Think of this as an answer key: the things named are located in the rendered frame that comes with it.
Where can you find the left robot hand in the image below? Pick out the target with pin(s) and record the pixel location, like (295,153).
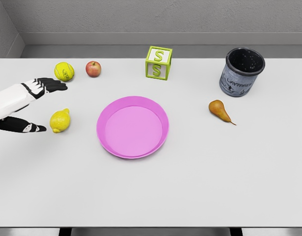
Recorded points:
(10,99)

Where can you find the yellow lemon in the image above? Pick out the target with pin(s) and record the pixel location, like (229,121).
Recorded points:
(59,120)

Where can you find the pink round plate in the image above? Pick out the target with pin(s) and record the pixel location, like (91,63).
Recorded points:
(132,127)

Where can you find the yellow tennis ball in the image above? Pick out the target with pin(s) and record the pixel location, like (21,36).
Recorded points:
(64,71)

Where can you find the red apple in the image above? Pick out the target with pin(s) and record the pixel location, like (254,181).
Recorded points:
(93,69)

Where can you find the green letter S block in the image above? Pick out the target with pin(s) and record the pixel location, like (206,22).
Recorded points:
(157,63)

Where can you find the brown pear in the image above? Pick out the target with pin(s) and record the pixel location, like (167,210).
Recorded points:
(218,109)

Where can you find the dark grey enamel cup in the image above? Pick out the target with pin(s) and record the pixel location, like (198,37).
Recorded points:
(240,73)

